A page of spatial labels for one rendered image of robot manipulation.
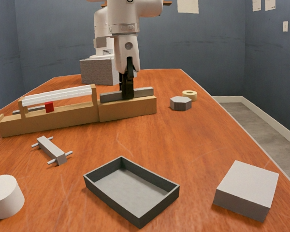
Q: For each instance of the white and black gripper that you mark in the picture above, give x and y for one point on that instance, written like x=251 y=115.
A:
x=126 y=60

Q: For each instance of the beige roll of masking tape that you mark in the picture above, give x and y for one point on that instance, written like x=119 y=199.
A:
x=190 y=94

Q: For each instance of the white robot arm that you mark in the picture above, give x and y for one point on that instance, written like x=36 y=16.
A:
x=120 y=17

